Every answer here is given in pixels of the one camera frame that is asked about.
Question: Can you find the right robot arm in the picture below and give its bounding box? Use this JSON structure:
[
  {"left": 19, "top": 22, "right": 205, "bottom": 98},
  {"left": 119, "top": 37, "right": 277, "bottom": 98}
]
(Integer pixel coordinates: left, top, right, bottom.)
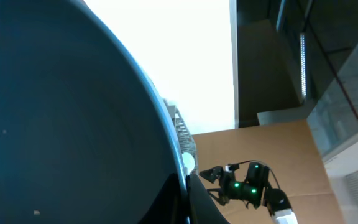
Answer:
[{"left": 200, "top": 160, "right": 298, "bottom": 224}]

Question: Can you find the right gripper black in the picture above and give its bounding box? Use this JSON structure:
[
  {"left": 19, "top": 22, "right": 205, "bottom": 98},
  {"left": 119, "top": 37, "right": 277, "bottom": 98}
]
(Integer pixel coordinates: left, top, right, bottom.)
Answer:
[{"left": 199, "top": 164, "right": 243, "bottom": 206}]

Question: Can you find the dark blue plate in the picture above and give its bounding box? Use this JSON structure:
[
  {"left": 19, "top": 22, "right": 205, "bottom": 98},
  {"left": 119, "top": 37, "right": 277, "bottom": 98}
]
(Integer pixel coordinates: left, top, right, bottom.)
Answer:
[{"left": 0, "top": 0, "right": 190, "bottom": 223}]

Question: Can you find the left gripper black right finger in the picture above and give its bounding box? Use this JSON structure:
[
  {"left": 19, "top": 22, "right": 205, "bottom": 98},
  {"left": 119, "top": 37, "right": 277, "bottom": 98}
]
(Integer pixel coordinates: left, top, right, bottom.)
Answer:
[{"left": 186, "top": 174, "right": 229, "bottom": 224}]

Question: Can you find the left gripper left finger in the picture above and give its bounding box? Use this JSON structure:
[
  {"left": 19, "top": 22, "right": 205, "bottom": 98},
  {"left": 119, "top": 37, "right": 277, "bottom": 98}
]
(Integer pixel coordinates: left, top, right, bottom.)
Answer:
[{"left": 139, "top": 174, "right": 182, "bottom": 224}]

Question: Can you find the grey dishwasher rack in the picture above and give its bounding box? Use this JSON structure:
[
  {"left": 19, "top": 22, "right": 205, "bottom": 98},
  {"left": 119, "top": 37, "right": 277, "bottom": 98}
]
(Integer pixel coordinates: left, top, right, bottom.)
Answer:
[{"left": 163, "top": 99, "right": 199, "bottom": 175}]

